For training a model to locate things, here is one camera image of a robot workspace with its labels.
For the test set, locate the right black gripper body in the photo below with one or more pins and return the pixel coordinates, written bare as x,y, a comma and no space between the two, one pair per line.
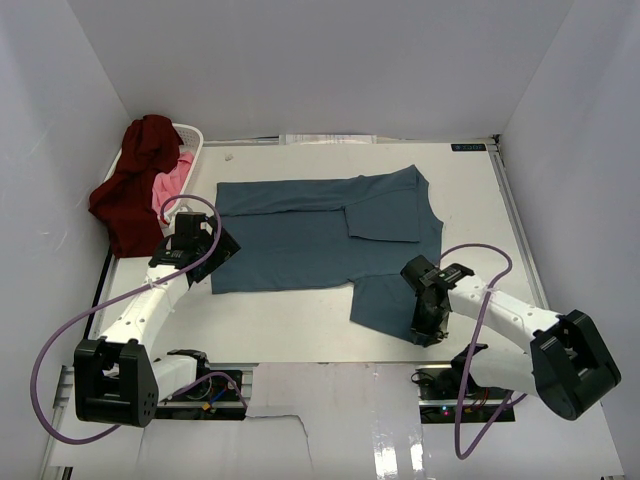
427,322

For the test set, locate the teal blue t shirt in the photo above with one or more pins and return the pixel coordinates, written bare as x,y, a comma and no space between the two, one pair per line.
318,234

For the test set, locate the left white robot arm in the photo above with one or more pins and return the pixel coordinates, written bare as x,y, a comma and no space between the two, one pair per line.
116,380

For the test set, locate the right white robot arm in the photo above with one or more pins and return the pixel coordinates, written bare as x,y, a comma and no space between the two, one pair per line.
561,358

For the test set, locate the pink t shirt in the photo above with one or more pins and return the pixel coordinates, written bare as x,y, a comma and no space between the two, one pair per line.
166,185

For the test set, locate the dark red t shirt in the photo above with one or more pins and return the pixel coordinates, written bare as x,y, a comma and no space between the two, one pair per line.
123,203

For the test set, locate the white plastic laundry basket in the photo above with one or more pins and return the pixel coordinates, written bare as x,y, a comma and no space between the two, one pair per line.
193,142

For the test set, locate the paper sheet at back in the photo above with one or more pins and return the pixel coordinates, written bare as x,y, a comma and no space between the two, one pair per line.
325,139

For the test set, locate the dark label sticker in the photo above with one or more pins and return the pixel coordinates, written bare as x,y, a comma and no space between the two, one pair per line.
468,147

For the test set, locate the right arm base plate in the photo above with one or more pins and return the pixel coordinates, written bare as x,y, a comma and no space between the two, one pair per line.
438,387

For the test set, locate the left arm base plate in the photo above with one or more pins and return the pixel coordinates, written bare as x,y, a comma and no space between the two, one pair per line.
213,400

